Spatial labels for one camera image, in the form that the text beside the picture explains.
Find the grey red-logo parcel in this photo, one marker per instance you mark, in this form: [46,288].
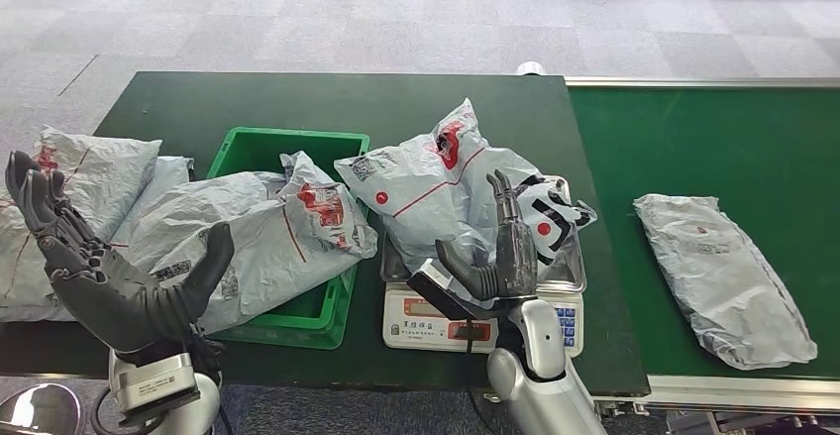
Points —
[262,248]

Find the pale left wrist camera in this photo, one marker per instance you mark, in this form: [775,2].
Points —
[154,383]

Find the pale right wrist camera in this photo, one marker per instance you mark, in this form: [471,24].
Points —
[446,297]

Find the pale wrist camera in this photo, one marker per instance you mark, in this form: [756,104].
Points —
[154,383]
[446,297]

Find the shiny chrome dome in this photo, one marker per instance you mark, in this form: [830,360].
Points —
[39,412]

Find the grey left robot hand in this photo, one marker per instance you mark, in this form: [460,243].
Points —
[125,307]

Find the large grey red-print parcel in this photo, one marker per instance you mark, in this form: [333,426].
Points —
[98,176]

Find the white electronic scale body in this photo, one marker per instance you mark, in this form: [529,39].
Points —
[420,330]

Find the green plastic crate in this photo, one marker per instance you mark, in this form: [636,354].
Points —
[262,150]

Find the white parcel black-white pattern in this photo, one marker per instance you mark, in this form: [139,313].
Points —
[420,195]

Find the plain grey wrinkled parcel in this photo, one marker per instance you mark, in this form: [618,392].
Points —
[722,274]

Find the green conveyor belt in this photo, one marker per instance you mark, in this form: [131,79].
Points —
[709,143]

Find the flat white QR-code parcel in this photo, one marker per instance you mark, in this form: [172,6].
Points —
[161,182]

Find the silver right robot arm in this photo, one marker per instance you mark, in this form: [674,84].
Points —
[538,392]

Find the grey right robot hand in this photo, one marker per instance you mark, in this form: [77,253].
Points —
[515,261]

